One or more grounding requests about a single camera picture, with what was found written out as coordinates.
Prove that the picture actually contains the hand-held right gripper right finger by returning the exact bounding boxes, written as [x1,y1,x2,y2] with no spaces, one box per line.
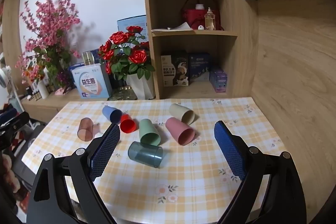
[214,120,313,224]

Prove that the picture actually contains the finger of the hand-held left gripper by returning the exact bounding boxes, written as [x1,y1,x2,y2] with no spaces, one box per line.
[0,111,30,135]

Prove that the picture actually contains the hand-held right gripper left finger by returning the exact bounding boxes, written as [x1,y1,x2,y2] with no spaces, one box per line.
[26,123,121,224]

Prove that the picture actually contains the translucent brown cup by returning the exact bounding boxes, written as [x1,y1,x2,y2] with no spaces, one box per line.
[77,117,94,142]

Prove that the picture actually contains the red plastic cup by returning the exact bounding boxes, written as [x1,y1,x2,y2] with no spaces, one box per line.
[120,114,138,133]

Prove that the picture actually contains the blue plastic cup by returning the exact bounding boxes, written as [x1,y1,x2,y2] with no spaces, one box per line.
[102,105,123,124]

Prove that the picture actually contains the translucent grey-blue cup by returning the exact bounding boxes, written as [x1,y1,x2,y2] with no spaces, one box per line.
[128,141,163,168]

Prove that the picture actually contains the green plastic cup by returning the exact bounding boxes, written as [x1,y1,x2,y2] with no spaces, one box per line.
[139,118,161,146]

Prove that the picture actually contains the pink plastic cup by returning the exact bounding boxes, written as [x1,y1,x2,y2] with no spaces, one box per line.
[165,117,198,146]

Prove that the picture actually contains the beige plastic cup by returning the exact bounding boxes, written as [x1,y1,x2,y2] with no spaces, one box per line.
[169,103,195,125]

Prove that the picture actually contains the low wooden cabinet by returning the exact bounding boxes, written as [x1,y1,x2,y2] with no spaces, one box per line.
[20,88,158,123]

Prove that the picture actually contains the white plastic bottle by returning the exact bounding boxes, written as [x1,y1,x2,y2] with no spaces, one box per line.
[37,77,50,100]

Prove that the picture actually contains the yellow checkered tablecloth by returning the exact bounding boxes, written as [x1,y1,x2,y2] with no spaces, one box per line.
[22,97,289,222]

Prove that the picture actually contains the dark patterned cloth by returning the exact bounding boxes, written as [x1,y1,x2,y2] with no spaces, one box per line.
[0,132,34,216]

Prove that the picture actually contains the green glass dish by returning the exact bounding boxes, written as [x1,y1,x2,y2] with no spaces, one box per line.
[108,85,138,101]

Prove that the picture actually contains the blue and white carton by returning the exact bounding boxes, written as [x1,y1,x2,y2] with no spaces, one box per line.
[71,63,113,100]

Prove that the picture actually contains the purple box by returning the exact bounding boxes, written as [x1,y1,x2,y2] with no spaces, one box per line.
[209,67,228,93]

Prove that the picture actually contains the white paper flower pot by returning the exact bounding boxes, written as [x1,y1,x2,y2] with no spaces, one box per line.
[126,73,155,101]

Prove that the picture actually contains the dark blue box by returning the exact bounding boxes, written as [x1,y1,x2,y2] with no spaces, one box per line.
[188,52,211,82]

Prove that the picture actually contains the gold metal can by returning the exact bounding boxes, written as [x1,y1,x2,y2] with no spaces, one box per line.
[83,51,95,66]

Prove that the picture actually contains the wooden shelf unit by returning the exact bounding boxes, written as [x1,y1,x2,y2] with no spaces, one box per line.
[141,0,260,101]

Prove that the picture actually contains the dark bear print box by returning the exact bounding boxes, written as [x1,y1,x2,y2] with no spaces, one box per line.
[171,50,190,86]

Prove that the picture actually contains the pink blossom bouquet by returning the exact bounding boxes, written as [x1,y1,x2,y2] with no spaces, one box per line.
[14,0,82,88]

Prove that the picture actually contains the white snack box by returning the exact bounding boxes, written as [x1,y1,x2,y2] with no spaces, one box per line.
[161,55,175,87]

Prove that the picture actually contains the red rose bouquet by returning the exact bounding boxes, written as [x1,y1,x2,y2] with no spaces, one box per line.
[98,26,155,81]

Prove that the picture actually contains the light blue flat box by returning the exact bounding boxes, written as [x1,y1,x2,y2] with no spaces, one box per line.
[117,15,147,39]

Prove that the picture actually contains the clear perfume bottle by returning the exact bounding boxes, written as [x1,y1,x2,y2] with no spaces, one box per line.
[205,7,216,30]

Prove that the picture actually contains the white paper sheets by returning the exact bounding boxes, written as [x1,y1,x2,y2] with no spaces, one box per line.
[152,22,193,33]

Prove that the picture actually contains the red gift basket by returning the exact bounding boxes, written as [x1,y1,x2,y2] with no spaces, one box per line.
[181,0,221,30]

